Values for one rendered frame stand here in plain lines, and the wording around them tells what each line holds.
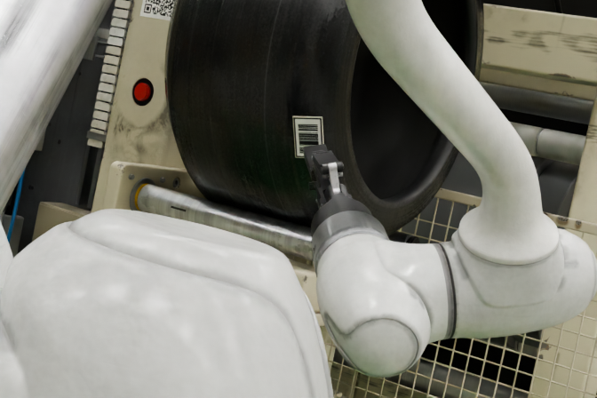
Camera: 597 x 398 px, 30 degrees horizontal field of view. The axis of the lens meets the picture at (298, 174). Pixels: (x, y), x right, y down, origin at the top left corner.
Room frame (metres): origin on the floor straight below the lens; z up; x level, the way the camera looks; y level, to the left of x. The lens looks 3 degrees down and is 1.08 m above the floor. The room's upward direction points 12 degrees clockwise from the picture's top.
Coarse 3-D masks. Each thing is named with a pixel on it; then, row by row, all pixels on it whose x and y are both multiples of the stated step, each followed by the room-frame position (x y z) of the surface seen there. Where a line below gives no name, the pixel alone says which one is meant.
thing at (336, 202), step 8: (328, 192) 1.30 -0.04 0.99; (344, 192) 1.29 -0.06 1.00; (328, 200) 1.30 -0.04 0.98; (336, 200) 1.28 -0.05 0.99; (344, 200) 1.28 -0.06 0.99; (352, 200) 1.28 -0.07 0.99; (320, 208) 1.28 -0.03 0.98; (328, 208) 1.27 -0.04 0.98; (336, 208) 1.26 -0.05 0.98; (344, 208) 1.26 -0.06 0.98; (352, 208) 1.26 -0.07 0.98; (360, 208) 1.27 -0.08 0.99; (320, 216) 1.27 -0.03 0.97; (328, 216) 1.26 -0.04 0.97; (312, 224) 1.28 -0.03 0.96; (320, 224) 1.26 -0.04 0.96; (312, 232) 1.28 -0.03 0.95
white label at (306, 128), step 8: (296, 120) 1.48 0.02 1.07; (304, 120) 1.47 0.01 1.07; (312, 120) 1.47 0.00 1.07; (320, 120) 1.47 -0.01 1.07; (296, 128) 1.48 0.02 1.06; (304, 128) 1.48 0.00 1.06; (312, 128) 1.48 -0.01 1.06; (320, 128) 1.47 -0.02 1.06; (296, 136) 1.48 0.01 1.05; (304, 136) 1.48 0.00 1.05; (312, 136) 1.48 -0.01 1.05; (320, 136) 1.48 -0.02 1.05; (296, 144) 1.49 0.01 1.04; (304, 144) 1.49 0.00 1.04; (312, 144) 1.48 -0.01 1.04; (320, 144) 1.48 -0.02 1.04; (296, 152) 1.49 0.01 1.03
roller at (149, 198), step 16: (144, 192) 1.71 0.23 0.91; (160, 192) 1.70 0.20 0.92; (176, 192) 1.70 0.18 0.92; (144, 208) 1.72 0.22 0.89; (160, 208) 1.69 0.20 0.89; (176, 208) 1.68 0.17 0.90; (192, 208) 1.66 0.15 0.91; (208, 208) 1.65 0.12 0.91; (224, 208) 1.64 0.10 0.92; (208, 224) 1.65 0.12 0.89; (224, 224) 1.63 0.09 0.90; (240, 224) 1.61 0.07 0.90; (256, 224) 1.60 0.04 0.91; (272, 224) 1.59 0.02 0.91; (288, 224) 1.58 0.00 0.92; (256, 240) 1.60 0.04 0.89; (272, 240) 1.58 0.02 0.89; (288, 240) 1.57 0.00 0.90; (304, 240) 1.55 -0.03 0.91; (304, 256) 1.56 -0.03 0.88
